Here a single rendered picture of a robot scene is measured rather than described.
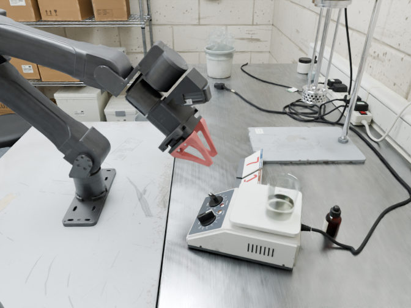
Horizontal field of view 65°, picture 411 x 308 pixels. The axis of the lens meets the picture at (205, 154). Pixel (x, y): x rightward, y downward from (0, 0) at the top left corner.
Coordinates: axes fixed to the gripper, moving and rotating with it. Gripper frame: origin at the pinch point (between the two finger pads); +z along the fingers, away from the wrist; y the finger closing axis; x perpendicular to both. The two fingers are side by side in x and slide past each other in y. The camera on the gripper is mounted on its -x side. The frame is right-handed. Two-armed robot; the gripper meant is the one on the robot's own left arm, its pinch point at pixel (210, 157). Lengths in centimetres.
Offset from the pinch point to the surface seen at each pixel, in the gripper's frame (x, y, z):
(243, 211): -2.6, -9.1, 9.0
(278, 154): 1.5, 25.1, 18.1
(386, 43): -33, 68, 25
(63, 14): 104, 157, -109
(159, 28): 84, 209, -60
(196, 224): 7.1, -9.5, 6.1
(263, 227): -5.2, -12.0, 11.9
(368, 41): -31, 38, 12
